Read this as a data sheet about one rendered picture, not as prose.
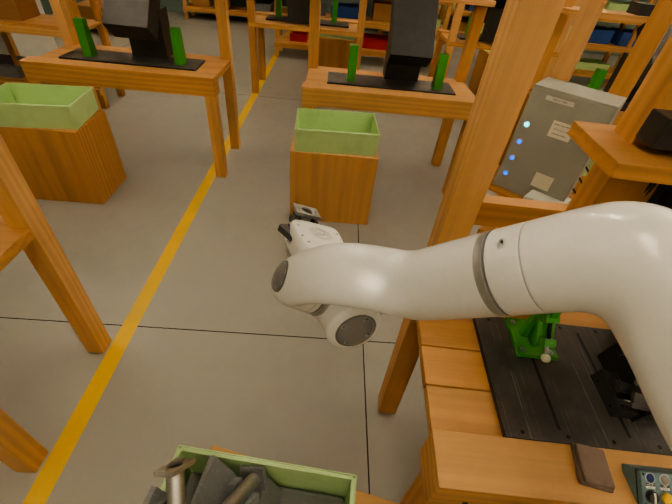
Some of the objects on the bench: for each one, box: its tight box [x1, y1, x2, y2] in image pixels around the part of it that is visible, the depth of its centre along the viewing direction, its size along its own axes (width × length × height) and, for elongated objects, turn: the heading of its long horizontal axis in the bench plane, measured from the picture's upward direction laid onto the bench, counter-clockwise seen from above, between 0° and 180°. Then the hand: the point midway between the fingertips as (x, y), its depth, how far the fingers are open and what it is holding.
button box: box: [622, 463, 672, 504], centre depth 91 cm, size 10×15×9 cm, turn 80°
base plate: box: [472, 317, 672, 456], centre depth 115 cm, size 42×110×2 cm, turn 80°
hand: (303, 221), depth 77 cm, fingers closed on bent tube, 3 cm apart
